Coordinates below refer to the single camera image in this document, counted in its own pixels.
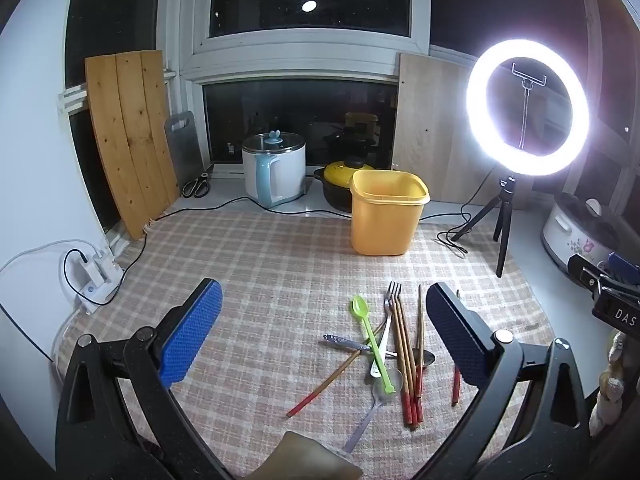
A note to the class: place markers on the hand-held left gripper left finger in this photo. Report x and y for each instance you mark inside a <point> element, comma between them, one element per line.
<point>192,332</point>

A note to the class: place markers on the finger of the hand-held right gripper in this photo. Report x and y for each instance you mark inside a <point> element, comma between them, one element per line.
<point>625,265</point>
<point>587,270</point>

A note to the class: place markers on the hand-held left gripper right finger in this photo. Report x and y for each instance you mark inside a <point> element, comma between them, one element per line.
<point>452,330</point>

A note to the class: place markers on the metal fork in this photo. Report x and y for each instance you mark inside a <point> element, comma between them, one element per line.
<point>391,312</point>

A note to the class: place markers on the green plastic spoon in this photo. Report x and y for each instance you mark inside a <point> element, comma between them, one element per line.
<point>372,342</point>

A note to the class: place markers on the clear plastic spoon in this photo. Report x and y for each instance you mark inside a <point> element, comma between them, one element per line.
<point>365,422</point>

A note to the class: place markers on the yellow plastic bin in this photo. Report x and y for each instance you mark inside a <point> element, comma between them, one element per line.
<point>385,220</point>

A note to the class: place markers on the person's right hand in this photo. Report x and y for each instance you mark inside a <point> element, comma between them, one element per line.
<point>612,385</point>

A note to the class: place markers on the person's left hand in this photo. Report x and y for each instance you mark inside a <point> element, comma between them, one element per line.
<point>310,460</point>

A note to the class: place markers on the white floral slow cooker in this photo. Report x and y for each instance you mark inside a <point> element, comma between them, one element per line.
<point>565,242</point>

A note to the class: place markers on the white power strip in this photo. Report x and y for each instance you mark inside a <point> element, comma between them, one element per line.
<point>97,290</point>

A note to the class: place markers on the black scissors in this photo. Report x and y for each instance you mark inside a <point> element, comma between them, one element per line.
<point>197,185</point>

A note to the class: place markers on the white and blue electric kettle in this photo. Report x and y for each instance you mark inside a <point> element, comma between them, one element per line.
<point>285,175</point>

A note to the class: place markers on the grey cutting board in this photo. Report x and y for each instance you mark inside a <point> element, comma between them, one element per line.
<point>185,150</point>

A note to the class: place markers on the black pot with yellow lid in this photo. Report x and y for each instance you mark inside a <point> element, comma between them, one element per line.
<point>340,172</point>

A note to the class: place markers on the metal phone holder clamp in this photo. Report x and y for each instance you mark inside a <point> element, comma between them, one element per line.
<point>526,81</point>

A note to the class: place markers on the pale wooden board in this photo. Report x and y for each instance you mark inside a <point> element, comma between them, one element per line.
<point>430,125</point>

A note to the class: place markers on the brown wooden plank board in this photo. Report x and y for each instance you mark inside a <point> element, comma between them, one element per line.
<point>130,135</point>

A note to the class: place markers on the white wall pipes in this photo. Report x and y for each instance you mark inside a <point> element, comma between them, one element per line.
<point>70,96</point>

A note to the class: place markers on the white window frame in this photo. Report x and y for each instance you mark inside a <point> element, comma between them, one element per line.
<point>300,52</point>

